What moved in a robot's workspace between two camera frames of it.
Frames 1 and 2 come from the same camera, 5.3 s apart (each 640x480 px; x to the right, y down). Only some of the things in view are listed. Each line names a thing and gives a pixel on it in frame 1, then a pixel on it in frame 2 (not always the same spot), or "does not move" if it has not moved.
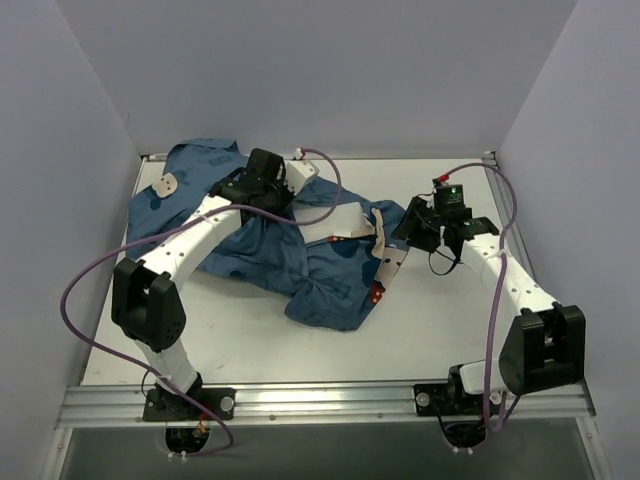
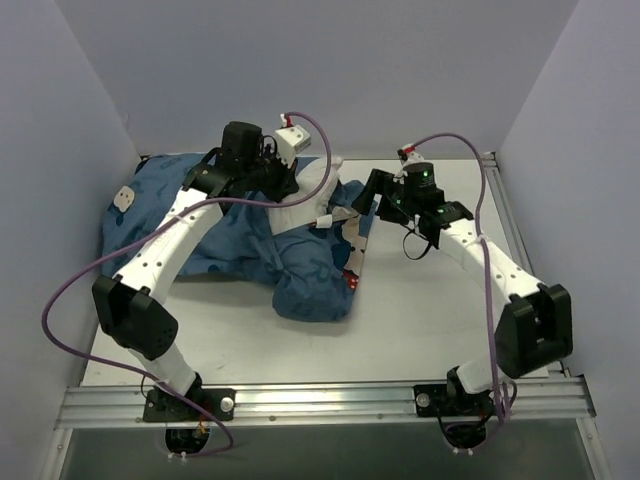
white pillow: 345,217 to 310,176
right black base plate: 438,399 does not move
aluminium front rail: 123,406 does not move
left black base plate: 168,405 does not move
